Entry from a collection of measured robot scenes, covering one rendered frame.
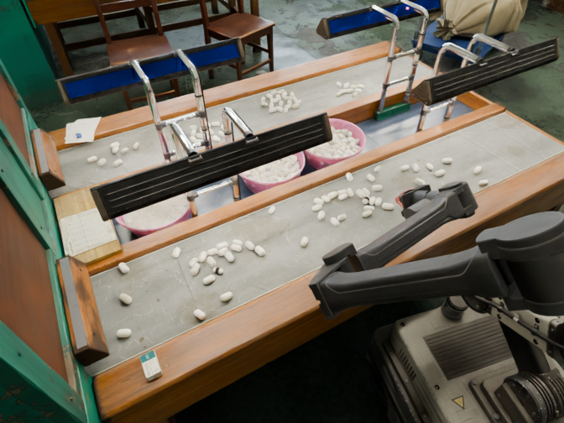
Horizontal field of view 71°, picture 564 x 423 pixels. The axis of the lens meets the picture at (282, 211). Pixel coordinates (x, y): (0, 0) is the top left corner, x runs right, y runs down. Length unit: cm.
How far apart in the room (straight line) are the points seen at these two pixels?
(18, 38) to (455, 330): 332
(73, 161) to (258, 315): 100
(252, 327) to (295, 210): 46
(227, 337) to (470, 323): 84
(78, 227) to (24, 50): 242
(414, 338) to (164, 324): 79
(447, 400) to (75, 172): 147
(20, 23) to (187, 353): 294
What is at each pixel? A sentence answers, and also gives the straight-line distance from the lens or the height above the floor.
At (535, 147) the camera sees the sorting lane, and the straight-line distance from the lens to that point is 186.
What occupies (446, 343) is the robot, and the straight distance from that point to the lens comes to 144.
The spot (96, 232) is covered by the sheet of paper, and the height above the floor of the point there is 78.
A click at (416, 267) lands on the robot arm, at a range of 62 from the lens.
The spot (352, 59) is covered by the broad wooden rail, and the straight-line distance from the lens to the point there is 221.
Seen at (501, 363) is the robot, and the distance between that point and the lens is 148.
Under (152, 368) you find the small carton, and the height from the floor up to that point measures 78.
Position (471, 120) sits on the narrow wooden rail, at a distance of 186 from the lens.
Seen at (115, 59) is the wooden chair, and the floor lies 46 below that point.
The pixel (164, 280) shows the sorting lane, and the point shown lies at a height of 74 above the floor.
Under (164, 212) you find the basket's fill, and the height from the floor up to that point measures 73.
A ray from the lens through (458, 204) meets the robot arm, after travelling 99.
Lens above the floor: 169
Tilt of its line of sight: 46 degrees down
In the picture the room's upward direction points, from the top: 1 degrees counter-clockwise
